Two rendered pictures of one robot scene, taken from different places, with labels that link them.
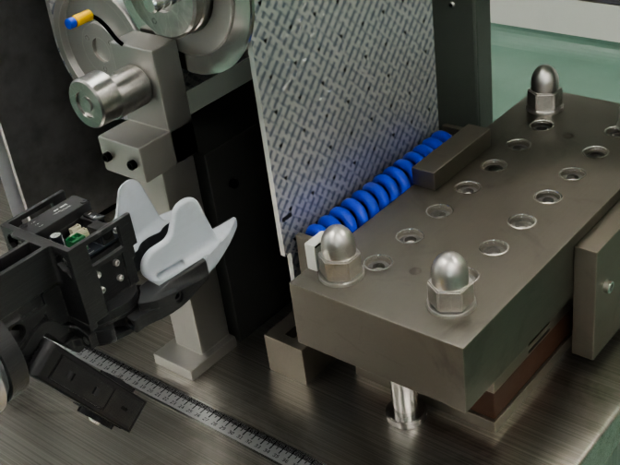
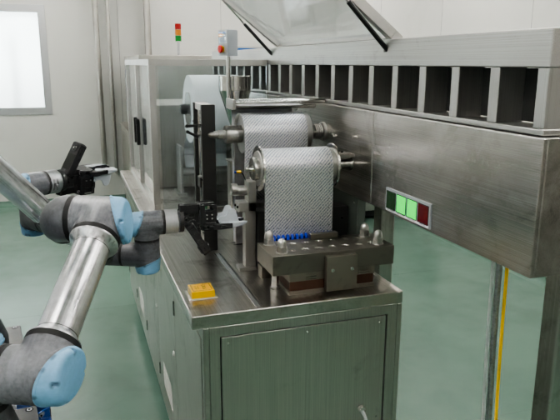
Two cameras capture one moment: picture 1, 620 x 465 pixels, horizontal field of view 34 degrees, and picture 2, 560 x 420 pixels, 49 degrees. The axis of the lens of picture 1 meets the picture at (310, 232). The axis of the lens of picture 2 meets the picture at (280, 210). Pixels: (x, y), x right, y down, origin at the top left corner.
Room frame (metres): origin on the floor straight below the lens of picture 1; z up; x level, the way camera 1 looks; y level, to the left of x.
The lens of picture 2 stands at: (-0.97, -0.92, 1.58)
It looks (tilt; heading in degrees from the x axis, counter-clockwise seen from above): 13 degrees down; 28
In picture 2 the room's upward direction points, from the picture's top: straight up
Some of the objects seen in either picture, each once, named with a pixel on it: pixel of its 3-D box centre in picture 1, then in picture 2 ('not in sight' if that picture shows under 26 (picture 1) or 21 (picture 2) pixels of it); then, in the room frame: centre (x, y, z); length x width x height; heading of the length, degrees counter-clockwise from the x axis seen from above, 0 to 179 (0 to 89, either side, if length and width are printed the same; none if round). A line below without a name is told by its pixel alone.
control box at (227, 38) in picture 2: not in sight; (226, 42); (1.15, 0.45, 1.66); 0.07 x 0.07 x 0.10; 64
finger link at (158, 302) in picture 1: (149, 292); (218, 225); (0.57, 0.11, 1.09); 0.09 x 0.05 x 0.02; 128
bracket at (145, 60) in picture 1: (162, 217); (245, 225); (0.74, 0.12, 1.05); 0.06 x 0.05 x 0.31; 137
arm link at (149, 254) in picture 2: not in sight; (142, 254); (0.43, 0.30, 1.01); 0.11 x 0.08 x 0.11; 112
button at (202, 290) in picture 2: not in sight; (201, 291); (0.47, 0.11, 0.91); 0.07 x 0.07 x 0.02; 47
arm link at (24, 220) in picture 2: not in sight; (35, 217); (0.31, 0.61, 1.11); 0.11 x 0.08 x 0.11; 80
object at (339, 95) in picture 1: (356, 100); (299, 211); (0.79, -0.06, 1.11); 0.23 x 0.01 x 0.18; 137
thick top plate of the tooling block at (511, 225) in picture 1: (507, 220); (325, 252); (0.74, -0.17, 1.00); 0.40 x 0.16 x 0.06; 137
